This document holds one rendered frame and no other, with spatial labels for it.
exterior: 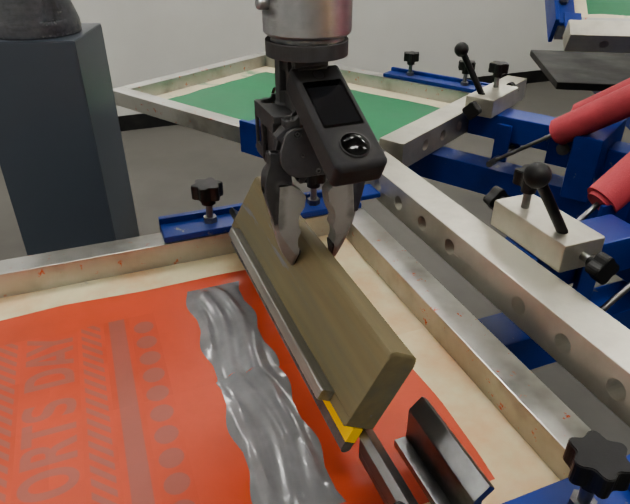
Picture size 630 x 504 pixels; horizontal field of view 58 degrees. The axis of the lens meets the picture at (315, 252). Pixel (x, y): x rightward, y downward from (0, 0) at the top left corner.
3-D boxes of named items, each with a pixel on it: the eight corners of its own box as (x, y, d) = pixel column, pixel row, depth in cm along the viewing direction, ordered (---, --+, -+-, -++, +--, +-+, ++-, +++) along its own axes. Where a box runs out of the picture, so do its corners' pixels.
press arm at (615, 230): (528, 295, 68) (536, 260, 66) (497, 270, 73) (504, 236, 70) (637, 267, 74) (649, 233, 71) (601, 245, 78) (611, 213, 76)
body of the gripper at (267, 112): (324, 147, 60) (325, 25, 54) (359, 178, 53) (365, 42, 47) (254, 157, 57) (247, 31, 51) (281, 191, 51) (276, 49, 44)
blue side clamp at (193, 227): (169, 275, 81) (163, 232, 78) (164, 257, 85) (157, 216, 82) (360, 237, 91) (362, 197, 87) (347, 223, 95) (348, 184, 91)
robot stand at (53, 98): (117, 449, 171) (4, 23, 109) (178, 446, 172) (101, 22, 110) (102, 503, 155) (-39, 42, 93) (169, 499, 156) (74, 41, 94)
